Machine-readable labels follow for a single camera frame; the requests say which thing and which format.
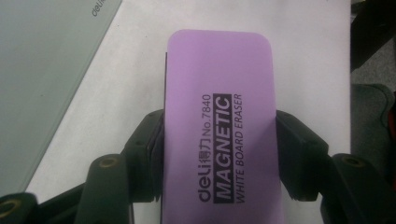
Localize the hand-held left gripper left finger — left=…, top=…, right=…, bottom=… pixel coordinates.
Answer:
left=120, top=108, right=166, bottom=203

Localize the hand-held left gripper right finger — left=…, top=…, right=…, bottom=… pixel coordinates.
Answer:
left=275, top=110, right=331, bottom=202

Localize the purple whiteboard eraser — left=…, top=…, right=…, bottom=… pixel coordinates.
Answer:
left=162, top=29, right=286, bottom=224

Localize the pale glass whiteboard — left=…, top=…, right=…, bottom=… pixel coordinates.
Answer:
left=0, top=0, right=123, bottom=198

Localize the dark object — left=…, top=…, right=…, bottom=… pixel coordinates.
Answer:
left=349, top=0, right=396, bottom=73

